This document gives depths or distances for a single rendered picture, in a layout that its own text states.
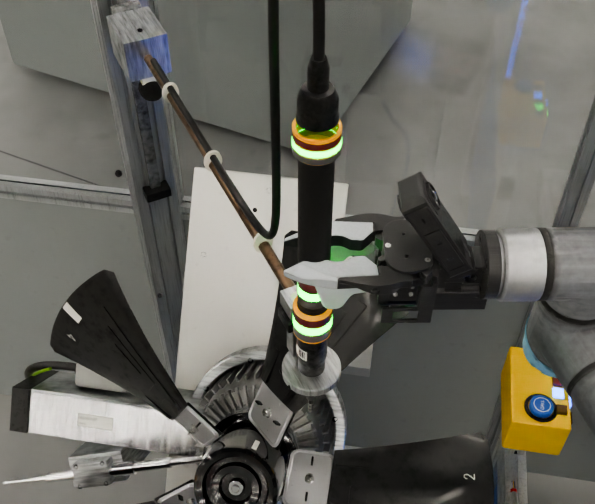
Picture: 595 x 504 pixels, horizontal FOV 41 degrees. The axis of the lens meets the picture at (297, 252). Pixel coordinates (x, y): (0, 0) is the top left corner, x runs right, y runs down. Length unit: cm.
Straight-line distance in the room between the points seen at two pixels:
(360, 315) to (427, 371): 110
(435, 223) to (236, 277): 66
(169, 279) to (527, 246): 111
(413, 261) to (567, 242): 15
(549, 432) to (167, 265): 86
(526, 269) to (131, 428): 75
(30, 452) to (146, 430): 139
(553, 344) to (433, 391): 134
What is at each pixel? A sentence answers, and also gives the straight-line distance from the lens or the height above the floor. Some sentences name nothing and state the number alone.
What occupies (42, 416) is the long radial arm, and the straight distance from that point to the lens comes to 139.
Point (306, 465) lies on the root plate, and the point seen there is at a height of 118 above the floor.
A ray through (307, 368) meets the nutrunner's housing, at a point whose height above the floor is 148.
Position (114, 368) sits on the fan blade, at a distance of 122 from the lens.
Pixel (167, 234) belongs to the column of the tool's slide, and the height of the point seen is 104.
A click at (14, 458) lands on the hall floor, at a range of 270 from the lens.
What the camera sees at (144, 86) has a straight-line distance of 132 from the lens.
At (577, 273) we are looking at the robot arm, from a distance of 83.
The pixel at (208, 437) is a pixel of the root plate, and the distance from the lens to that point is 119.
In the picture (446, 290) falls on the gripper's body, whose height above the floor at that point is 161.
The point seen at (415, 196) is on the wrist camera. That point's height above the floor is 175.
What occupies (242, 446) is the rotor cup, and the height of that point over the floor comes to 127.
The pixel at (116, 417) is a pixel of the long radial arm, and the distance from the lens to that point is 134.
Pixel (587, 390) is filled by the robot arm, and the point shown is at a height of 156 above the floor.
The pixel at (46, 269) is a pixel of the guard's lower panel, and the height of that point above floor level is 71.
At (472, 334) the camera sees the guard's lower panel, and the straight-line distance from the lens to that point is 202.
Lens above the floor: 224
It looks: 47 degrees down
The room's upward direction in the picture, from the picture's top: straight up
